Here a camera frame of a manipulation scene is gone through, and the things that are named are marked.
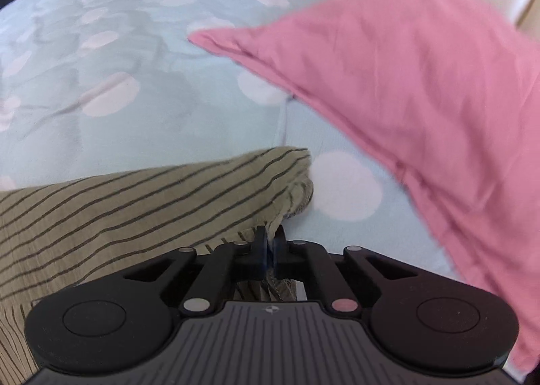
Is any olive striped top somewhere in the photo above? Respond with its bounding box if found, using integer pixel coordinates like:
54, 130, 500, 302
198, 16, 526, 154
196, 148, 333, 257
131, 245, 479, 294
0, 146, 315, 385

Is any plain pink pillow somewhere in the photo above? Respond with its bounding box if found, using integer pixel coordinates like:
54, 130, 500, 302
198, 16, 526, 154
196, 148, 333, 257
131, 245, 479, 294
187, 0, 540, 383

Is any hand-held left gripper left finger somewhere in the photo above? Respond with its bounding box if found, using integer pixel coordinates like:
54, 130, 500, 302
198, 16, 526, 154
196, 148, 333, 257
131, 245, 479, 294
121, 225, 270, 315

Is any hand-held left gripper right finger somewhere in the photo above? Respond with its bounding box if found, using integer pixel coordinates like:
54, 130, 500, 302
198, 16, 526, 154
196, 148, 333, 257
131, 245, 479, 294
272, 226, 417, 318

